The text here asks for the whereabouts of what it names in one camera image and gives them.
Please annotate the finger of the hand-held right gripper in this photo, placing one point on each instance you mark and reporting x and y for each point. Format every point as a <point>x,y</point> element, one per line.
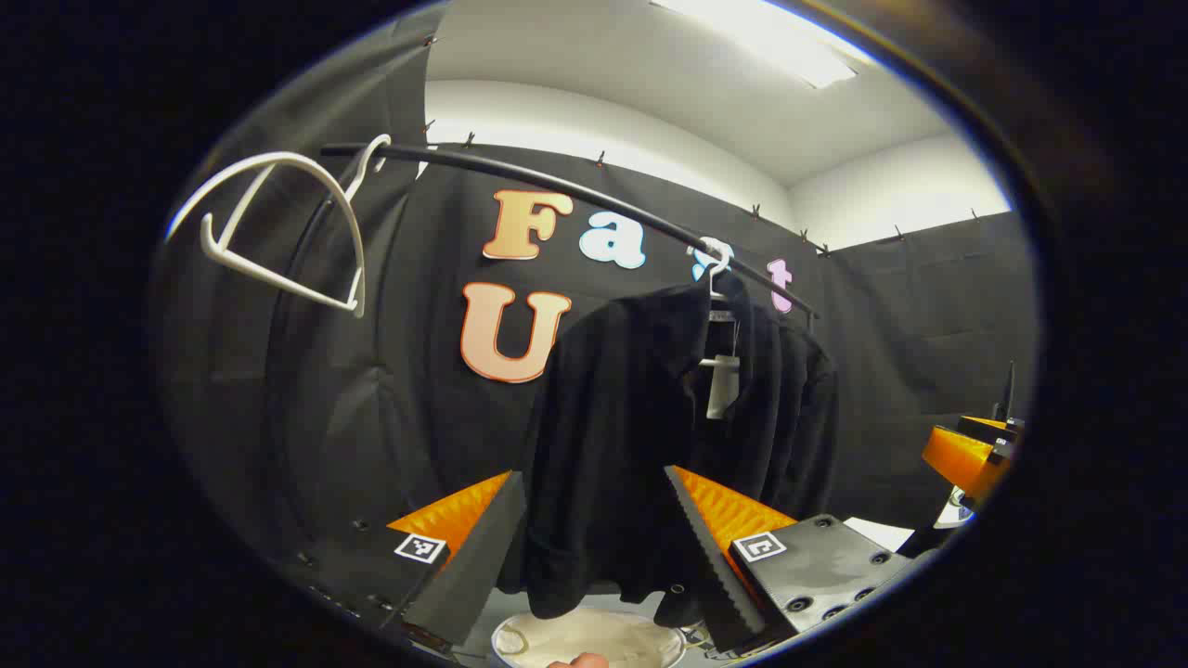
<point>961,459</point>
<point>988,425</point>

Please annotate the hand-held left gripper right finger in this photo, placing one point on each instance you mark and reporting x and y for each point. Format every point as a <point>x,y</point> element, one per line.
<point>719,584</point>

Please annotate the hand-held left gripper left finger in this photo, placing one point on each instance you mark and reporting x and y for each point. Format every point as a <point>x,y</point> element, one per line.
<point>473,566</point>

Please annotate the white laundry hamper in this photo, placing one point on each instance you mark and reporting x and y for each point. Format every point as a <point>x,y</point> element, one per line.
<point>594,640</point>

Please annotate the black knit garment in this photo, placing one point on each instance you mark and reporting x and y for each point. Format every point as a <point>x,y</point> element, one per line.
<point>613,417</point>

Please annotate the white clothes hanger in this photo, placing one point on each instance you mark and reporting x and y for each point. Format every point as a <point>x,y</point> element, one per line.
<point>714,283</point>
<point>278,157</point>

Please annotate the black clothes rack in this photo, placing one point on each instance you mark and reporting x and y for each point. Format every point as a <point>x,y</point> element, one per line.
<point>557,186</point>

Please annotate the white floor sheet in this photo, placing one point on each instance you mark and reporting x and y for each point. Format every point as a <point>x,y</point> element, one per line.
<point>877,535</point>

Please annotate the black backdrop cloth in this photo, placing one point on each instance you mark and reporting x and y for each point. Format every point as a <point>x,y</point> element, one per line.
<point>418,417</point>

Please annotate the ceiling light panel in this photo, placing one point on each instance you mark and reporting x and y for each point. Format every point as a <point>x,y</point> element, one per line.
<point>770,37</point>

